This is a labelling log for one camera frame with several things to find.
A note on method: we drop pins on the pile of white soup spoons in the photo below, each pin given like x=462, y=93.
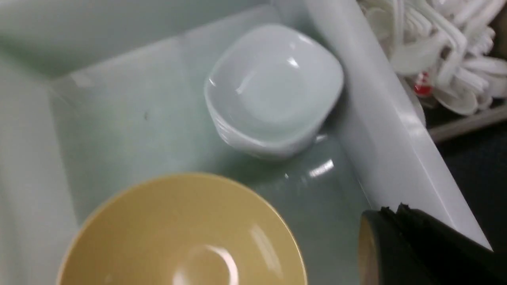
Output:
x=440, y=49

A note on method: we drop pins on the black plastic serving tray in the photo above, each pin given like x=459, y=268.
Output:
x=478, y=163

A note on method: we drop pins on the stack of white sauce dishes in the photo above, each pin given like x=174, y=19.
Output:
x=271, y=91

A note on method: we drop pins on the large white plastic tub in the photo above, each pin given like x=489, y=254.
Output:
x=101, y=95

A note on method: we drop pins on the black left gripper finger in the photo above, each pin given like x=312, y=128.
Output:
x=410, y=247

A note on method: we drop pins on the olive plastic spoon bin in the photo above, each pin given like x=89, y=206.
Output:
x=443, y=125

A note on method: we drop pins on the yellow noodle bowl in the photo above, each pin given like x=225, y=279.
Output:
x=184, y=229

